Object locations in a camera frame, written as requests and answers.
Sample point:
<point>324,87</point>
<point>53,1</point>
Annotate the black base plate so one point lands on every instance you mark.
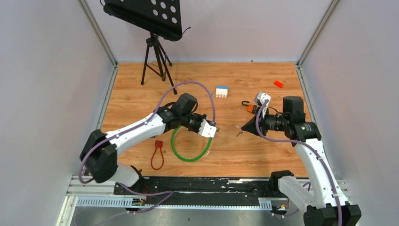
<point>212,190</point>

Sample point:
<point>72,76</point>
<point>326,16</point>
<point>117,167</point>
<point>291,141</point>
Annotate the black perforated stand tray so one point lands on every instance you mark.
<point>161,17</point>

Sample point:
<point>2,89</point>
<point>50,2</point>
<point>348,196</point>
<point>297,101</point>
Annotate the small red brick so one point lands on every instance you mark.
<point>279,84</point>

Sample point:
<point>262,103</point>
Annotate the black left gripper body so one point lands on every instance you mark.
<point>193,122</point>

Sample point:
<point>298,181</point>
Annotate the small silver keys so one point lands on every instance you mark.
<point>240,130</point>

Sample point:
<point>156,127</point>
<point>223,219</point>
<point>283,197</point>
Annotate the white slotted cable duct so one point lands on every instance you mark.
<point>130,203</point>

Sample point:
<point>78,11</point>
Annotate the white and blue toy brick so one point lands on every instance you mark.
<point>221,91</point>

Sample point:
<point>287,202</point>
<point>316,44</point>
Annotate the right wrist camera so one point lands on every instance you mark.
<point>263,100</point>

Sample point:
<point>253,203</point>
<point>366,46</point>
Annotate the green cable lock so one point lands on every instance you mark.
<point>186,159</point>

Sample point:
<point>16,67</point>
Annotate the red cable lock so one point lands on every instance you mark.
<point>157,160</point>

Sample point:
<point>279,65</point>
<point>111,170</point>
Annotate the orange padlock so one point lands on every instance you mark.
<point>250,107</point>

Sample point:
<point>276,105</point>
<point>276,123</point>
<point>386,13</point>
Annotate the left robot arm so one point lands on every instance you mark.
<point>101,150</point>

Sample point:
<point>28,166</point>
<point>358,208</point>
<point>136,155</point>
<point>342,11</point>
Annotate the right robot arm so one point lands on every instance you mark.
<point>326,204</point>

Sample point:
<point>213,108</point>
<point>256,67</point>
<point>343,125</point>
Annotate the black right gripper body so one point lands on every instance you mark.
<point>272,122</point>

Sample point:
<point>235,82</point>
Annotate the black tripod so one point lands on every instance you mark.
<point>162,60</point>

